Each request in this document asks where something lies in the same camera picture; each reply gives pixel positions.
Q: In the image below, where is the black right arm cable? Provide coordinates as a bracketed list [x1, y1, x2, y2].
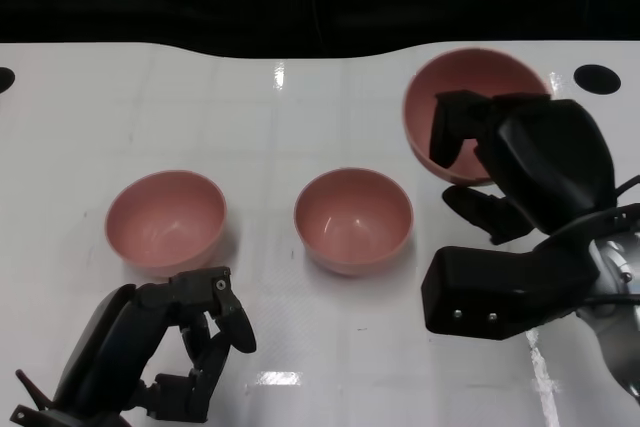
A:
[537, 179, 640, 253]

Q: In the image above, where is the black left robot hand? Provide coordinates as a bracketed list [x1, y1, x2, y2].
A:
[52, 266, 258, 423]

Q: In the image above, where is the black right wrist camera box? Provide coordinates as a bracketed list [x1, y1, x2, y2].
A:
[420, 245, 601, 344]

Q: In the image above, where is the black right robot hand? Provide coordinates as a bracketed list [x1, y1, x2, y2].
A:
[428, 90, 617, 246]

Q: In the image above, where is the pink plastic bowl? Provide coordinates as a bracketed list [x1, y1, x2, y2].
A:
[104, 170, 228, 279]
[293, 168, 415, 277]
[403, 47, 554, 187]

